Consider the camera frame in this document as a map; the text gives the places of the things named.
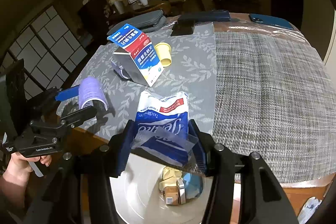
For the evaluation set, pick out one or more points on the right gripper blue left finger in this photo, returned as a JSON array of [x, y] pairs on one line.
[[124, 149]]

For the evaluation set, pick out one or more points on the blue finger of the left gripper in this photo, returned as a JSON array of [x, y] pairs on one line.
[[78, 117], [67, 94]]

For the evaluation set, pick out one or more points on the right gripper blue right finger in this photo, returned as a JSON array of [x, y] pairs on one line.
[[201, 148]]

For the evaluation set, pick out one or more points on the purple hair roller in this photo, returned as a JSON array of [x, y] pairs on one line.
[[90, 90]]

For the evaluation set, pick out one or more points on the blue white tissue pack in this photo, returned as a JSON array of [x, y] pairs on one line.
[[162, 127]]

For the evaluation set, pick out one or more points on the white grey carton box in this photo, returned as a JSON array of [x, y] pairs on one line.
[[181, 191]]

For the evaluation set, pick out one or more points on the small yellow plastic cup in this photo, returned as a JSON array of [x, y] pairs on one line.
[[163, 51]]

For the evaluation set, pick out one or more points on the white round trash bin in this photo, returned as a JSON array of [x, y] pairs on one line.
[[137, 198]]

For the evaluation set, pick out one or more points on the brown cardboard box trash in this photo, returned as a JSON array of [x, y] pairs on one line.
[[171, 195]]

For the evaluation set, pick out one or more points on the person's left hand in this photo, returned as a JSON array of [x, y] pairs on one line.
[[19, 169]]

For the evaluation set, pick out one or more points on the grey leaf pattern placemat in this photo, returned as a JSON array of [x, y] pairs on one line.
[[162, 74]]

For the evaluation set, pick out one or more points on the shoji lattice screen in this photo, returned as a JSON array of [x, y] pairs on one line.
[[50, 52]]

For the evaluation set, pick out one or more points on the blue plastic wrapper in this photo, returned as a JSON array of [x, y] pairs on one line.
[[193, 185]]

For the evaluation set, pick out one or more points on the blue red medicine box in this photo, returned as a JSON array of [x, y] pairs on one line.
[[136, 53]]

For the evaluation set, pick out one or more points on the round wooden table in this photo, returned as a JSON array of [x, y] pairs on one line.
[[262, 197]]

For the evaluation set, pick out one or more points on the grey woven placemat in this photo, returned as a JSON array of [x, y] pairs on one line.
[[266, 94]]

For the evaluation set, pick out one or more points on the grey zip pouch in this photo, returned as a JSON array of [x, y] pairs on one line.
[[148, 22]]

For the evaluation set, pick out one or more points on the dark blue wallet case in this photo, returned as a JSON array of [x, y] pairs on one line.
[[205, 16]]

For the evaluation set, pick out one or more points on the white mug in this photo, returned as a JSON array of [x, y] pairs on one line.
[[143, 2]]

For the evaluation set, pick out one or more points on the blue smartphone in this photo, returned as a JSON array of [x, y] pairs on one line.
[[270, 21]]

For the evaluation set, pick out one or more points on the dark wooden side table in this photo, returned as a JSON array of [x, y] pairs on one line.
[[169, 8]]

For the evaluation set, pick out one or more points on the white crumpled paper bag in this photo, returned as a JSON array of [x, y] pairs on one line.
[[308, 209]]

